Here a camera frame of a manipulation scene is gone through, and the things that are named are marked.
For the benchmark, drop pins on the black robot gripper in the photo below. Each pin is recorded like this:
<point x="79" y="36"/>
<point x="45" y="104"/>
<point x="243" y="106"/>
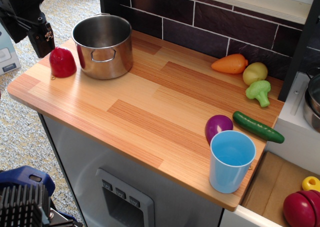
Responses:
<point x="22" y="18"/>

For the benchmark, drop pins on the stainless steel pot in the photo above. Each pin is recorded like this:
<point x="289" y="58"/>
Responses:
<point x="104" y="46"/>

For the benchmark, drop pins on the orange toy sweet potato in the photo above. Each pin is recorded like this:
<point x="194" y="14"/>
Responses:
<point x="231" y="64"/>

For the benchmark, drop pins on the yellow toy potato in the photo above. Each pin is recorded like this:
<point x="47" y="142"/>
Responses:
<point x="256" y="71"/>

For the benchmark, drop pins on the red toy pepper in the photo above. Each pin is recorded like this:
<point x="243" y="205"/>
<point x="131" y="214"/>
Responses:
<point x="62" y="63"/>

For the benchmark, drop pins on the white box on floor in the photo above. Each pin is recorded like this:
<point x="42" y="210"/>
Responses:
<point x="8" y="58"/>

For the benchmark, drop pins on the grey toy fridge cabinet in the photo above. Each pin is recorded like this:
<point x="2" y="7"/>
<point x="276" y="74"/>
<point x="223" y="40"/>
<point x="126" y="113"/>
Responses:
<point x="110" y="190"/>

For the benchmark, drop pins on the purple toy eggplant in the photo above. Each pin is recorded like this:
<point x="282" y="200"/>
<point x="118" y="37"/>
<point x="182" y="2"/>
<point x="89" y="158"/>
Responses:
<point x="216" y="124"/>

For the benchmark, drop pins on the light blue plastic cup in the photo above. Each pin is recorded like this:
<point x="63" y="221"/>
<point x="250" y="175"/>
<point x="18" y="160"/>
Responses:
<point x="232" y="153"/>

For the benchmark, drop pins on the green toy broccoli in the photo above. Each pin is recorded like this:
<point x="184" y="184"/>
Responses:
<point x="259" y="90"/>

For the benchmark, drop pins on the green toy cucumber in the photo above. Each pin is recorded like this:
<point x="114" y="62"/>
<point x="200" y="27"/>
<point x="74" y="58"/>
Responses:
<point x="255" y="127"/>

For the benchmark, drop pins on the cardboard box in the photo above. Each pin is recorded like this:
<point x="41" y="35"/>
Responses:
<point x="274" y="179"/>

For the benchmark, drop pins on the steel pots in sink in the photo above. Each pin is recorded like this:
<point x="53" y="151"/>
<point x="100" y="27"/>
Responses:
<point x="311" y="108"/>

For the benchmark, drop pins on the yellow toy piece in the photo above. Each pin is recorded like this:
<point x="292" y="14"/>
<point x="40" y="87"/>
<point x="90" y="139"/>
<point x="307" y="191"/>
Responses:
<point x="311" y="183"/>

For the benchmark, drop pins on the red toy apple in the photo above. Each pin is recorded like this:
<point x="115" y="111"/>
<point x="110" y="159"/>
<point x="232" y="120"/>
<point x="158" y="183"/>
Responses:
<point x="302" y="208"/>

